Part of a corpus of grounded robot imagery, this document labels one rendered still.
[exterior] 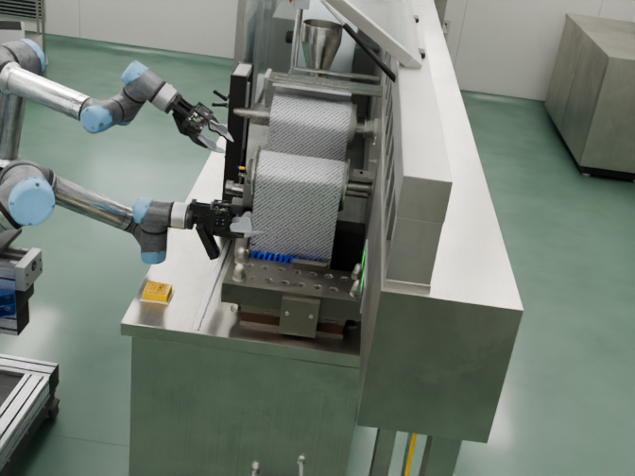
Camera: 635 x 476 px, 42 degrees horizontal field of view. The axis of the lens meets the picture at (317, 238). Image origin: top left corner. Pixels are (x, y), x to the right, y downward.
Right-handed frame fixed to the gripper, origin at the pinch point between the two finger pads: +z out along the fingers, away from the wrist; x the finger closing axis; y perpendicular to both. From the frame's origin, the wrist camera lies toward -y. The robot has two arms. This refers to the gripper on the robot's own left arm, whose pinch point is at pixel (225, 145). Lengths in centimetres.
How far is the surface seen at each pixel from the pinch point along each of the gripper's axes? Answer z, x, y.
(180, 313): 16, -50, 7
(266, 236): 23.7, -18.7, 12.0
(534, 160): 221, 249, -293
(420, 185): 22, -26, 116
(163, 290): 9.4, -46.2, 1.5
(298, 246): 32.5, -16.3, 14.0
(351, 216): 54, 20, -35
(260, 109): 2.1, 14.9, 3.1
